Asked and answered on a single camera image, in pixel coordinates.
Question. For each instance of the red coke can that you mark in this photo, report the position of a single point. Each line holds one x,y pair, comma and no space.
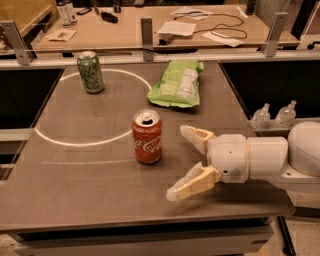
147,136

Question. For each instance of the small paper card left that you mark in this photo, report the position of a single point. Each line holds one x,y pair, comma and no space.
63,35

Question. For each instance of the green soda can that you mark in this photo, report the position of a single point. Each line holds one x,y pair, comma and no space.
90,72

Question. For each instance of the middle metal bracket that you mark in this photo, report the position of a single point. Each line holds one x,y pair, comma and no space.
147,38

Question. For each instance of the black object on desk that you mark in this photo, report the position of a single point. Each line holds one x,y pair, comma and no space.
108,17

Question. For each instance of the right metal bracket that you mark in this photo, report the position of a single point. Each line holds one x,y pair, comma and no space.
269,48

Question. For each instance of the wooden background desk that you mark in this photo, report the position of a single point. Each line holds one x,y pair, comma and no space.
94,33

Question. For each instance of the left metal bracket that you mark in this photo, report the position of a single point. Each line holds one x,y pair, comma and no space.
22,53

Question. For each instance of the white paper sheet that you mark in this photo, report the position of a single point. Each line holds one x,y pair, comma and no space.
177,28
222,39
190,12

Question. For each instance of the white paper sheet back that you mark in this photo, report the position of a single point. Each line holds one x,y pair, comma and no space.
190,12

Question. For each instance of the metal bracket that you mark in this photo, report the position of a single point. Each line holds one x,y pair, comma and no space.
22,53
269,48
147,38

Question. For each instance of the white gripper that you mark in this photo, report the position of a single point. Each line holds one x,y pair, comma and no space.
228,157

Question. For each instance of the white paper sheet right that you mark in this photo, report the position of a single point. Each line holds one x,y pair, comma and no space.
222,39

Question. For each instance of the white paper sheet centre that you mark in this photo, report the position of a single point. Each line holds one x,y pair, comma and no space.
177,28

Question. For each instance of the green chip bag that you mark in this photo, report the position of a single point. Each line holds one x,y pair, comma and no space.
178,86

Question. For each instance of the white bottle on desk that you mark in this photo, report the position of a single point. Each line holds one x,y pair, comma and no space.
66,12

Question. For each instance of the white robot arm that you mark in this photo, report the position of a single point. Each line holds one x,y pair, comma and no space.
291,163

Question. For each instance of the clear sanitizer bottle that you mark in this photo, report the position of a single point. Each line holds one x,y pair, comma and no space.
286,115
261,117

